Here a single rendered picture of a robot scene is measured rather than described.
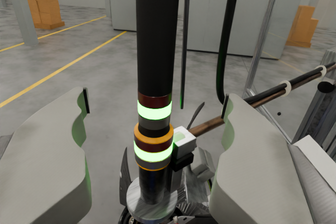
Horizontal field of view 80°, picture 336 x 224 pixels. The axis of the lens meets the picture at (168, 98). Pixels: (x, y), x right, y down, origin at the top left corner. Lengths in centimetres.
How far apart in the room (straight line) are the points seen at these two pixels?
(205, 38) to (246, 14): 115
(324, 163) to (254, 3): 529
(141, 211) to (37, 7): 848
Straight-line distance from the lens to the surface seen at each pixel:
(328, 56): 71
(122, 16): 783
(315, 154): 67
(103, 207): 206
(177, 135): 25
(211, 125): 29
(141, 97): 19
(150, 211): 29
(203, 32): 577
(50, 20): 847
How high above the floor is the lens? 172
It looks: 30 degrees down
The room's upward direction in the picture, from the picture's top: 4 degrees clockwise
